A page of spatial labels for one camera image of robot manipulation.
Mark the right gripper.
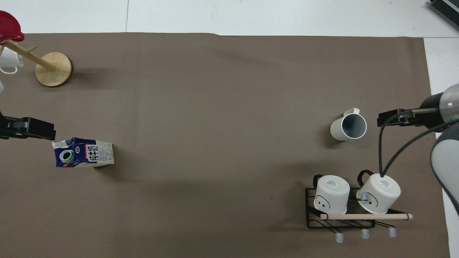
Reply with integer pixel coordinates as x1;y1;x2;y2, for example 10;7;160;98
409;92;453;132

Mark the blue and white milk carton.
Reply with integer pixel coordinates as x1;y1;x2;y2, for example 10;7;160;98
52;137;115;168

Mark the red cup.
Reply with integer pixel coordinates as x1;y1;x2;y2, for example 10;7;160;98
0;10;25;46

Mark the white ribbed pitcher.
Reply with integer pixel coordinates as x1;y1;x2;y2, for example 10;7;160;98
330;107;368;142

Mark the white mug with face print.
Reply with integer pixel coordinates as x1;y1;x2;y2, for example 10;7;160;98
356;169;401;215
312;174;351;215

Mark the dark grey ribbed object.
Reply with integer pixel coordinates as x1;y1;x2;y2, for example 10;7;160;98
428;0;459;20

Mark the wooden mug tree stand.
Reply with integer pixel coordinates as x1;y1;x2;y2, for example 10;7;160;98
0;39;72;87

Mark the plain white mug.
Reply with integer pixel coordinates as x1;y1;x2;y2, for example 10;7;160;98
0;48;24;75

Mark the black cable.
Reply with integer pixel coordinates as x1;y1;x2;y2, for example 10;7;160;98
378;109;459;178

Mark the black wire rack wooden rod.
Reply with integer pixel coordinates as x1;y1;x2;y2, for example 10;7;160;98
305;186;413;244

